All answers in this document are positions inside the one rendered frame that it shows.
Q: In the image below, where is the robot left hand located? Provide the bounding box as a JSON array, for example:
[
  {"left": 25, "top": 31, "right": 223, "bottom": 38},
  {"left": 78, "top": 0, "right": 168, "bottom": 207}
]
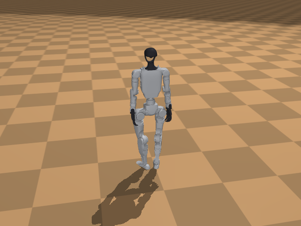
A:
[{"left": 130, "top": 109, "right": 138, "bottom": 126}]

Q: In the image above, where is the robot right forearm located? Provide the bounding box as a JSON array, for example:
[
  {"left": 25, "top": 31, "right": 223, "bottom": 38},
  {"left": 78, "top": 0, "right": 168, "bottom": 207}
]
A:
[{"left": 164, "top": 87, "right": 171, "bottom": 108}]

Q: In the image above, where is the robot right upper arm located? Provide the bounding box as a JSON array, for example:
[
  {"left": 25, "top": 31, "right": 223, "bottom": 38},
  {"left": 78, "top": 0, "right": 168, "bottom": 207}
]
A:
[{"left": 161, "top": 68, "right": 170, "bottom": 92}]

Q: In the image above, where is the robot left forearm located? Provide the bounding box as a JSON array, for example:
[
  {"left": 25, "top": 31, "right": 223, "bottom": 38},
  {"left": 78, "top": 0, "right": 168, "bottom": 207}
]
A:
[{"left": 130, "top": 89, "right": 137, "bottom": 112}]

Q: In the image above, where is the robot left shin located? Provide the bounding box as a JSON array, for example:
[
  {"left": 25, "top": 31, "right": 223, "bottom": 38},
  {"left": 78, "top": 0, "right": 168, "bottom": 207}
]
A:
[{"left": 137, "top": 137, "right": 148, "bottom": 165}]

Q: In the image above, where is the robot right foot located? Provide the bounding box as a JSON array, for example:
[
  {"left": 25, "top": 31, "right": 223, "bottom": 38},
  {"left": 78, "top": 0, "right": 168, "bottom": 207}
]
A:
[{"left": 153, "top": 158, "right": 160, "bottom": 169}]

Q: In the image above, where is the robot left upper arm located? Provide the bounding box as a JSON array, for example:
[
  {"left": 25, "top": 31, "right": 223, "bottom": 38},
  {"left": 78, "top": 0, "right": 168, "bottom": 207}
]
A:
[{"left": 131, "top": 69, "right": 141, "bottom": 96}]

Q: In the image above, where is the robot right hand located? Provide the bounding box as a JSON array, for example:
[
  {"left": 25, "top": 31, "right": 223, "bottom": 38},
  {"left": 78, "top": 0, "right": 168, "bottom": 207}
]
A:
[{"left": 165, "top": 104, "right": 172, "bottom": 122}]

